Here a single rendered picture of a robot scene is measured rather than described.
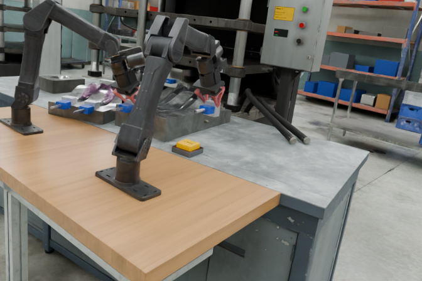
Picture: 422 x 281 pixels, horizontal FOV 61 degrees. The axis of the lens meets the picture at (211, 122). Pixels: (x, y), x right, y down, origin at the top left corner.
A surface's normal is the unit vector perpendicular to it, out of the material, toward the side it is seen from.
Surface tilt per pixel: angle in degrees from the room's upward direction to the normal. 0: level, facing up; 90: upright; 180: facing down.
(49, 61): 90
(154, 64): 66
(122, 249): 0
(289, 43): 90
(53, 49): 90
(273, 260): 90
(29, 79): 78
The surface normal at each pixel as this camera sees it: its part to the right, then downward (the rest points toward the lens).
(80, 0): 0.72, 0.26
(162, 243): 0.12, -0.96
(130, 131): -0.32, -0.22
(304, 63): -0.54, 0.15
